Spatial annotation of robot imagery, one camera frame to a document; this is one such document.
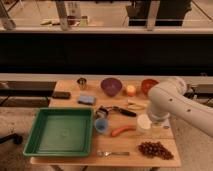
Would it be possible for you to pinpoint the black rectangular eraser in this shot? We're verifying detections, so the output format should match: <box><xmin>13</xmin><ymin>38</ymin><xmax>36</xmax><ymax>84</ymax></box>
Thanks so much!
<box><xmin>52</xmin><ymin>91</ymin><xmax>71</xmax><ymax>99</ymax></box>

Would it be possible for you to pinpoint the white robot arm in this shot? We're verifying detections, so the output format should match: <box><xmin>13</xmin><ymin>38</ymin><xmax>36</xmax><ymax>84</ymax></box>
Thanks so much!
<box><xmin>147</xmin><ymin>77</ymin><xmax>213</xmax><ymax>137</ymax></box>

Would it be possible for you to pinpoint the small metal cup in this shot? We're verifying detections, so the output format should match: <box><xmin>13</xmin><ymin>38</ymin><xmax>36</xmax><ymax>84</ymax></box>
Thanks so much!
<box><xmin>77</xmin><ymin>77</ymin><xmax>87</xmax><ymax>90</ymax></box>

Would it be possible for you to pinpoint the blue plastic cup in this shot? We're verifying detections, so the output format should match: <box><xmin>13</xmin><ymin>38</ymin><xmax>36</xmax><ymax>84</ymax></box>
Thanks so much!
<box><xmin>94</xmin><ymin>118</ymin><xmax>108</xmax><ymax>134</ymax></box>

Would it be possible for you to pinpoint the purple bowl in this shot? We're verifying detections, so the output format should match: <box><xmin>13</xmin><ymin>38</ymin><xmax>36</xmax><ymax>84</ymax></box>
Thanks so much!
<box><xmin>100</xmin><ymin>78</ymin><xmax>122</xmax><ymax>97</ymax></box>

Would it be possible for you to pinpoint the blue sponge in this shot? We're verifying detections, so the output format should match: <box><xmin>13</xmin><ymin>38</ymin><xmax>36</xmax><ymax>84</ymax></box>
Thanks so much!
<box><xmin>77</xmin><ymin>95</ymin><xmax>96</xmax><ymax>105</ymax></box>

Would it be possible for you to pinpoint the black binder clip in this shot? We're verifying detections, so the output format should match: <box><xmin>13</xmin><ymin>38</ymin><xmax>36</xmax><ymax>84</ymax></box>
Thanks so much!
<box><xmin>95</xmin><ymin>106</ymin><xmax>109</xmax><ymax>118</ymax></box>

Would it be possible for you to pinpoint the yellow tongs tool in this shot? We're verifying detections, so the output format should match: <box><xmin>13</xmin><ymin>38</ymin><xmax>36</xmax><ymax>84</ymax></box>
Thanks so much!
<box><xmin>127</xmin><ymin>99</ymin><xmax>147</xmax><ymax>110</ymax></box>

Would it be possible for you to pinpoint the red bowl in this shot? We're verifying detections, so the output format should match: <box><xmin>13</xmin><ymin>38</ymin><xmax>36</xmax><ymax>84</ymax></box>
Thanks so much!
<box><xmin>141</xmin><ymin>79</ymin><xmax>158</xmax><ymax>95</ymax></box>

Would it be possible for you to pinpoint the orange carrot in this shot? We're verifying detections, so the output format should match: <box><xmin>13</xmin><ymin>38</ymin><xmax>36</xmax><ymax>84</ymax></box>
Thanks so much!
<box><xmin>111</xmin><ymin>125</ymin><xmax>136</xmax><ymax>137</ymax></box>

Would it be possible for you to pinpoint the blue scrub cloth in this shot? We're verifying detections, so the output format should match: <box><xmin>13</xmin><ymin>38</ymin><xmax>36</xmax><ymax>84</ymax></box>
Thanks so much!
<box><xmin>152</xmin><ymin>119</ymin><xmax>170</xmax><ymax>129</ymax></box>

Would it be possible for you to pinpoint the green plastic tray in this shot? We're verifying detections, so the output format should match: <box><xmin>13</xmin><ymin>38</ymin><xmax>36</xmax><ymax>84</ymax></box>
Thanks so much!
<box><xmin>23</xmin><ymin>108</ymin><xmax>93</xmax><ymax>157</ymax></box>

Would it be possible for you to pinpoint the silver fork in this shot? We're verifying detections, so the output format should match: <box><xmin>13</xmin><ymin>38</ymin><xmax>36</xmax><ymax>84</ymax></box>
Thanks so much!
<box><xmin>97</xmin><ymin>151</ymin><xmax>130</xmax><ymax>157</ymax></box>

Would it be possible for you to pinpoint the bunch of dark grapes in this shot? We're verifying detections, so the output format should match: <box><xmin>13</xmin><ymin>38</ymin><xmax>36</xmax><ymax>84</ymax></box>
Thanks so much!
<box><xmin>138</xmin><ymin>142</ymin><xmax>174</xmax><ymax>160</ymax></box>

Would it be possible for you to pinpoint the black handled utensil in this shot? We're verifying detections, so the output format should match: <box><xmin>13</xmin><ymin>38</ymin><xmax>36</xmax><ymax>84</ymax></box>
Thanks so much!
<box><xmin>112</xmin><ymin>106</ymin><xmax>137</xmax><ymax>117</ymax></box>

